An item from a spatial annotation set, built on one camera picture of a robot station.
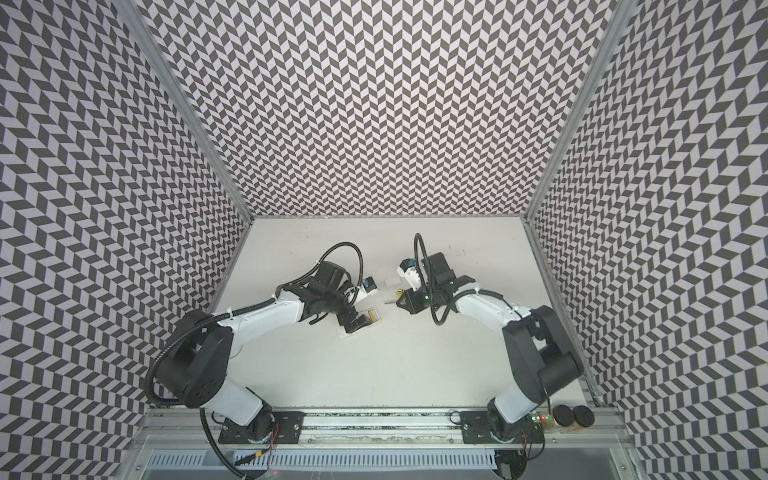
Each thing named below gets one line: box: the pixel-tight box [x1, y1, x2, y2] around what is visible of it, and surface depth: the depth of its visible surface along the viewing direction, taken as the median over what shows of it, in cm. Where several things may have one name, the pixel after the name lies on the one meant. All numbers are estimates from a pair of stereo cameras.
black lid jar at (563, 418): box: [552, 404, 574, 433], surface depth 69 cm
